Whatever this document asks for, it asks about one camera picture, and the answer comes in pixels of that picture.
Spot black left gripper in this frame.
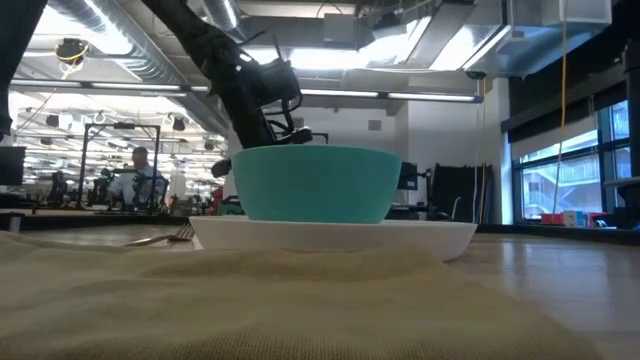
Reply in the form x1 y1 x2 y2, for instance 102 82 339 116
208 49 330 149

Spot teal bowl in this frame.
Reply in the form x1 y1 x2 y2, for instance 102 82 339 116
231 144 403 225

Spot small black background device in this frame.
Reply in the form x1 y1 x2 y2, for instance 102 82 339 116
210 158 234 180

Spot person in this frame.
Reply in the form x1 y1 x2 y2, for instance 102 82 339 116
106 145 170 210

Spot long ceiling light strip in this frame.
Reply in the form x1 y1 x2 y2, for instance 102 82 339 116
299 88 485 105

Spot white plate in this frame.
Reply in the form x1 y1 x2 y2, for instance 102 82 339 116
188 214 479 263

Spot metal fork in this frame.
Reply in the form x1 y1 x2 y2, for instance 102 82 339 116
122 222 197 248

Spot small black monitor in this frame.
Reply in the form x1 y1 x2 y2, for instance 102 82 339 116
398 161 420 192

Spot beige cloth placemat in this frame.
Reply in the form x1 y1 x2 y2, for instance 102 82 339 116
0 230 605 360

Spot black folding panel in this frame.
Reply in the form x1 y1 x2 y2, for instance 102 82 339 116
428 162 495 225

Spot dark computer monitor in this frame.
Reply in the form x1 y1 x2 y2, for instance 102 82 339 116
0 145 27 187

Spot red boxes on sill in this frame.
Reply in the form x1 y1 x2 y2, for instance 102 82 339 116
538 209 609 229

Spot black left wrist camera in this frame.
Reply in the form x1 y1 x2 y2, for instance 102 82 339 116
258 58 303 112

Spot silver ventilation duct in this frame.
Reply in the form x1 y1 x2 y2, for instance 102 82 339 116
47 0 236 136

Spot black frame rig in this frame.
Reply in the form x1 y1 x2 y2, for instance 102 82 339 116
76 121 162 214

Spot yellow black cable reel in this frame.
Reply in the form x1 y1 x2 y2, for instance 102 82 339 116
53 36 92 67

